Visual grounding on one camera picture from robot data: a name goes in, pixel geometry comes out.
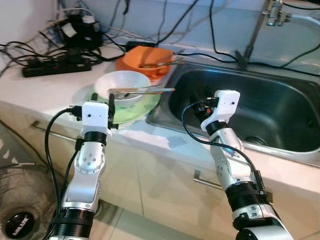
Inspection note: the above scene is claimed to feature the beige kitchen cabinet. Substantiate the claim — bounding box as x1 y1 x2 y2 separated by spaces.
0 100 320 240

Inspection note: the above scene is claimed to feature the black power strip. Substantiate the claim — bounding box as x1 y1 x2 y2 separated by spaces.
21 56 93 78

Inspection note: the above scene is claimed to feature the metal fork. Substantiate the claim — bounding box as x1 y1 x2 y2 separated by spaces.
111 90 147 99

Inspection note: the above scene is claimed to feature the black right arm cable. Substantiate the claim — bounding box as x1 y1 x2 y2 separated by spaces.
181 102 266 196

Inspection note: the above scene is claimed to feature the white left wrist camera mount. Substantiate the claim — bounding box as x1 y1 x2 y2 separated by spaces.
81 101 112 135

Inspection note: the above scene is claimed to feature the large black power adapter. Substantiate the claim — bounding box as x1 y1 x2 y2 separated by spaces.
62 14 103 50

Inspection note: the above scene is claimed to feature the white faucet hose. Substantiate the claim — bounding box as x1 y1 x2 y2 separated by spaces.
287 14 320 27

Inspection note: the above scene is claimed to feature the small flat black adapter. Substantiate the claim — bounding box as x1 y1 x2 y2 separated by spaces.
127 41 156 49

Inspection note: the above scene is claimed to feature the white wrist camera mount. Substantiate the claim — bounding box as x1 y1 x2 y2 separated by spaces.
206 90 241 126
81 101 112 135

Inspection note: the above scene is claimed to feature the metal faucet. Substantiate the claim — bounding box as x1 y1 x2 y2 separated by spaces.
235 0 293 70

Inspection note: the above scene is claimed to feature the black wall cable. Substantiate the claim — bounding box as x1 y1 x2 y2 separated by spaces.
208 0 246 63

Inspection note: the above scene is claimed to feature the stainless steel sink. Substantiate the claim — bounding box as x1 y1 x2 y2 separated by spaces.
146 61 320 166

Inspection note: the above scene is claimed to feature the metal spoon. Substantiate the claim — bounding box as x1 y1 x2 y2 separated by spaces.
138 61 171 69

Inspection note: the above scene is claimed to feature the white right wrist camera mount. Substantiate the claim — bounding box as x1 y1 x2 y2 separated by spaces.
206 90 241 126

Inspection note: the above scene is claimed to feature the metal chopstick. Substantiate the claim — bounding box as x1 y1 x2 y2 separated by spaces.
152 54 185 66

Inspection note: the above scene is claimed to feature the orange bowl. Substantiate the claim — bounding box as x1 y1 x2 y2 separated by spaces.
117 46 173 76

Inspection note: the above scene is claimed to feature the dark wire-guard floor fan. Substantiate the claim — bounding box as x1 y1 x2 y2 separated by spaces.
0 165 63 240

